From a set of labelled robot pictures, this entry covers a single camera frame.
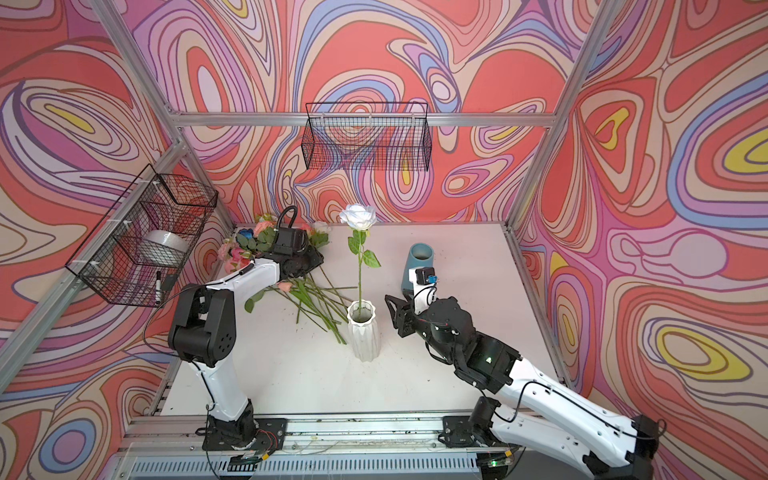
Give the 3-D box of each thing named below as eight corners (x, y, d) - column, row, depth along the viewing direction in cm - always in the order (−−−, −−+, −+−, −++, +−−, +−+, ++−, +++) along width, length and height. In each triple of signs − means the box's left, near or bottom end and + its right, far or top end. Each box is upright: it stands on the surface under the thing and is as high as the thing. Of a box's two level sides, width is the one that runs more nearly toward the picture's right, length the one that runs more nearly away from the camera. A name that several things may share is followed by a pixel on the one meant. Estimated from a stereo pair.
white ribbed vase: (354, 363, 87) (345, 326, 69) (356, 340, 92) (348, 300, 73) (379, 363, 87) (376, 326, 69) (379, 340, 92) (377, 300, 73)
